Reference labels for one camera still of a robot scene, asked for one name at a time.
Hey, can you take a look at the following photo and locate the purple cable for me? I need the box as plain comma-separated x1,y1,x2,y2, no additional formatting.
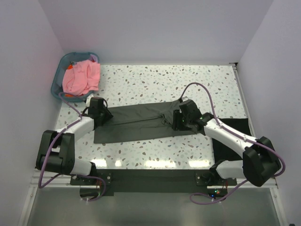
180,82,286,205
38,92,109,202

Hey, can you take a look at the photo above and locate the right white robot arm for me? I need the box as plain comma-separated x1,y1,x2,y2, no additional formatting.
172,100,285,187

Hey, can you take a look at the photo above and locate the aluminium frame rail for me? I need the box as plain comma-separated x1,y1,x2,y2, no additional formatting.
30,167,279,188

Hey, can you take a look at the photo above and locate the pink t-shirt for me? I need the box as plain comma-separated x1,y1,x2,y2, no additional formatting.
71,60,101,96

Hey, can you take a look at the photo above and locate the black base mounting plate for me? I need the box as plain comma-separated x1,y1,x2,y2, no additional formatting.
70,168,238,197

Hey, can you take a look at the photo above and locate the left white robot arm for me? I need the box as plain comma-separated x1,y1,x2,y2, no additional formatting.
36,97,113,185

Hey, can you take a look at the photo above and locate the dark green t-shirt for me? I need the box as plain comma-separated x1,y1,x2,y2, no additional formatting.
94,100,195,144

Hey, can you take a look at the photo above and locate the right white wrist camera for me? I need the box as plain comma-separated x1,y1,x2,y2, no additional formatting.
179,96,189,102

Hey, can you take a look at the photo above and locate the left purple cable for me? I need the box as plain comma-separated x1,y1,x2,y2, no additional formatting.
38,92,109,202

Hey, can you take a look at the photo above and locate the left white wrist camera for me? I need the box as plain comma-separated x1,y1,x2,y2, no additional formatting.
86,94,94,107

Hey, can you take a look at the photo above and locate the black folded t-shirt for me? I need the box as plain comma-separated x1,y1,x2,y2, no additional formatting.
206,118,254,162

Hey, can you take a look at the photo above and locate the teal laundry basket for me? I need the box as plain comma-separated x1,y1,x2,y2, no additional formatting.
51,52,100,102

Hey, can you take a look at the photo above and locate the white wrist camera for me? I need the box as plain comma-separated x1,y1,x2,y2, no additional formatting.
86,94,94,107
179,96,189,102

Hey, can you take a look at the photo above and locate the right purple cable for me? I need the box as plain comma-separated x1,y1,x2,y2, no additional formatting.
180,82,286,205

